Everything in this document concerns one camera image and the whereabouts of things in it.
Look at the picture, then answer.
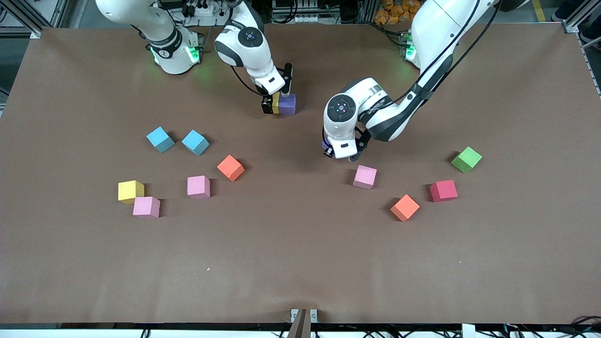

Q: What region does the pink foam block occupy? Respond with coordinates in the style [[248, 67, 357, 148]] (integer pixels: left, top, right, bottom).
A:
[[353, 165, 378, 190], [133, 196, 161, 219], [187, 176, 211, 200]]

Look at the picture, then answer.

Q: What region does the orange foam block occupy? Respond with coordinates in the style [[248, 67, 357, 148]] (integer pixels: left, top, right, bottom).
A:
[[216, 154, 246, 182], [390, 194, 421, 222]]

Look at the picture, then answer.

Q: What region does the blue foam block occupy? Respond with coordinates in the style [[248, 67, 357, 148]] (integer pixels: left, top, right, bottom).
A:
[[181, 130, 210, 156], [146, 126, 176, 154]]

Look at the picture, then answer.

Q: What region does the red foam block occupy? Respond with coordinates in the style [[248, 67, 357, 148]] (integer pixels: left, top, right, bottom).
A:
[[429, 180, 459, 203]]

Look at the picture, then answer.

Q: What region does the green foam block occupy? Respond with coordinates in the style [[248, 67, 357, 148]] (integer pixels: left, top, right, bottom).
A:
[[451, 146, 483, 174]]

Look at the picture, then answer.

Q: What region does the bag of orange items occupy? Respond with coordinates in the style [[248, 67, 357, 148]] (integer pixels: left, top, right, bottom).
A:
[[374, 0, 425, 25]]

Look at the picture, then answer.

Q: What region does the aluminium frame rail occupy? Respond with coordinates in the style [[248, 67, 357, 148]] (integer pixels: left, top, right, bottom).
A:
[[561, 7, 601, 34], [0, 0, 69, 39]]

